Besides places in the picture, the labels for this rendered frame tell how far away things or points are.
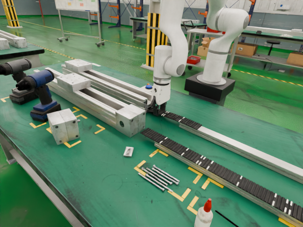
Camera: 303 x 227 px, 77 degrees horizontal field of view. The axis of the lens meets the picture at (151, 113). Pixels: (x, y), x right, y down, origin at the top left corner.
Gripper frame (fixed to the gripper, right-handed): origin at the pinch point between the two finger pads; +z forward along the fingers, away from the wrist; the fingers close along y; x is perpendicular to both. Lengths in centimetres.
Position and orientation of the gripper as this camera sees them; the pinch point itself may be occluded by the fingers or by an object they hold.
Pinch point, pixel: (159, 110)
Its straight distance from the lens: 98.5
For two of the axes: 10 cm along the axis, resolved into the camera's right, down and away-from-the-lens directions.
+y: 6.3, -3.6, 6.8
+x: -7.7, -3.5, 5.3
